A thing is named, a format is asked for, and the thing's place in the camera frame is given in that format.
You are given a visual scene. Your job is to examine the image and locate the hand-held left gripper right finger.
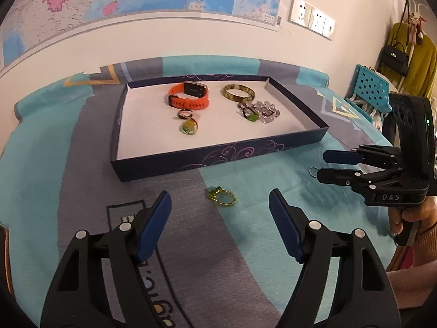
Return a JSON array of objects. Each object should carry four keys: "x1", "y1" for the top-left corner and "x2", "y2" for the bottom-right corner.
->
[{"x1": 268, "y1": 188, "x2": 401, "y2": 328}]

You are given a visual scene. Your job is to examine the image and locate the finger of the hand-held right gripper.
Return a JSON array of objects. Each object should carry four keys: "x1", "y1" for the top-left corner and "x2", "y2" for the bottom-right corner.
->
[
  {"x1": 323, "y1": 144, "x2": 405, "y2": 171},
  {"x1": 317, "y1": 167, "x2": 407, "y2": 195}
]

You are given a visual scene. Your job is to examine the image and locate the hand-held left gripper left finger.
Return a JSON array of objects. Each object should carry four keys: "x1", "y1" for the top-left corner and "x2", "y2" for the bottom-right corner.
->
[{"x1": 40, "y1": 191, "x2": 172, "y2": 328}]

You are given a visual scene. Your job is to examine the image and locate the gold ring with green stones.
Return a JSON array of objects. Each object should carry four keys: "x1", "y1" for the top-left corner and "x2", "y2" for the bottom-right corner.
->
[{"x1": 206, "y1": 186, "x2": 237, "y2": 207}]

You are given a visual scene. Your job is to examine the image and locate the clear crystal bead bracelet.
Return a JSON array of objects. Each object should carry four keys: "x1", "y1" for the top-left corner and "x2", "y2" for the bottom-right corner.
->
[{"x1": 244, "y1": 100, "x2": 280, "y2": 124}]

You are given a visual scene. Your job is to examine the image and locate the dark red lace bracelet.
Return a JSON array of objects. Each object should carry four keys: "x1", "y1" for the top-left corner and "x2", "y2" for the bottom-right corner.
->
[{"x1": 238, "y1": 102, "x2": 276, "y2": 117}]

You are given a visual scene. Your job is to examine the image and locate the dark blue shallow cardboard tray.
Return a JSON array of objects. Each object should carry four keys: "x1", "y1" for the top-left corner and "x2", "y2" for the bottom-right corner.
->
[{"x1": 110, "y1": 75, "x2": 330, "y2": 182}]

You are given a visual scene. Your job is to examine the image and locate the person's right forearm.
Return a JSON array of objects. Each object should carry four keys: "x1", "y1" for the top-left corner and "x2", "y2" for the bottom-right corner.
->
[{"x1": 408, "y1": 220, "x2": 437, "y2": 269}]

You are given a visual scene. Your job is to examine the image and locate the person's right hand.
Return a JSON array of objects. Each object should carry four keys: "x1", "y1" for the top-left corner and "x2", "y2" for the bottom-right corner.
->
[{"x1": 387, "y1": 196, "x2": 437, "y2": 236}]

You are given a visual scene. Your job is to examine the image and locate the teal grey printed blanket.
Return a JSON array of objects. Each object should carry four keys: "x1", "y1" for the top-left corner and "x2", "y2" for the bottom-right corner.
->
[{"x1": 0, "y1": 56, "x2": 407, "y2": 328}]

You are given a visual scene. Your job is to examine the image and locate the white patterned fabric bag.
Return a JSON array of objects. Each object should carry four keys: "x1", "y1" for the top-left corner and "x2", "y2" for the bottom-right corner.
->
[{"x1": 345, "y1": 96, "x2": 383, "y2": 130}]

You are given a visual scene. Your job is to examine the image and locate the blue perforated plastic chair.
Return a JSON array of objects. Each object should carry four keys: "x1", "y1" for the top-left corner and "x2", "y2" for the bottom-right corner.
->
[{"x1": 352, "y1": 64, "x2": 393, "y2": 113}]

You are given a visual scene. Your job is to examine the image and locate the yellow coat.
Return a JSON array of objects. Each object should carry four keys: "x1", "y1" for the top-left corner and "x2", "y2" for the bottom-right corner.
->
[{"x1": 380, "y1": 22, "x2": 437, "y2": 99}]

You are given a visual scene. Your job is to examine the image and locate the black handbag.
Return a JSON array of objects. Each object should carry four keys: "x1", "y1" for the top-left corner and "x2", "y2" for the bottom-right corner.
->
[{"x1": 380, "y1": 43, "x2": 410, "y2": 76}]

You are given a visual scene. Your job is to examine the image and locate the tortoiseshell bangle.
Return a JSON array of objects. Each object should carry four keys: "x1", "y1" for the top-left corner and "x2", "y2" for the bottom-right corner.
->
[{"x1": 223, "y1": 84, "x2": 256, "y2": 103}]

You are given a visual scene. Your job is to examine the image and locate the person's light clothing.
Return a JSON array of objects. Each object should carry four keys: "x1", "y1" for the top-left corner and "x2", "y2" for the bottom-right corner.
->
[{"x1": 385, "y1": 269, "x2": 437, "y2": 310}]

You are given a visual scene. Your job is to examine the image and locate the pink white hanging fabric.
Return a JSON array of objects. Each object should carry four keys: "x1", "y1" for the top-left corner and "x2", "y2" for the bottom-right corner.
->
[{"x1": 409, "y1": 12, "x2": 426, "y2": 45}]

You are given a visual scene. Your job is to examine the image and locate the white coat rack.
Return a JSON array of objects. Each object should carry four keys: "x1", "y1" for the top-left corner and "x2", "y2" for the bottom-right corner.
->
[{"x1": 403, "y1": 0, "x2": 431, "y2": 45}]

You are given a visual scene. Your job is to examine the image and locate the orange strap smartwatch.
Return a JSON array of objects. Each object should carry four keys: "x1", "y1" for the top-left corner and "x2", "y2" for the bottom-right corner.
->
[{"x1": 168, "y1": 81, "x2": 210, "y2": 109}]

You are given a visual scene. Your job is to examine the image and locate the white wall socket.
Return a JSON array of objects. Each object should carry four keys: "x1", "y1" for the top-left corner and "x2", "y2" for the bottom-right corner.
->
[
  {"x1": 288, "y1": 0, "x2": 313, "y2": 26},
  {"x1": 309, "y1": 7, "x2": 326, "y2": 35},
  {"x1": 323, "y1": 15, "x2": 338, "y2": 41}
]

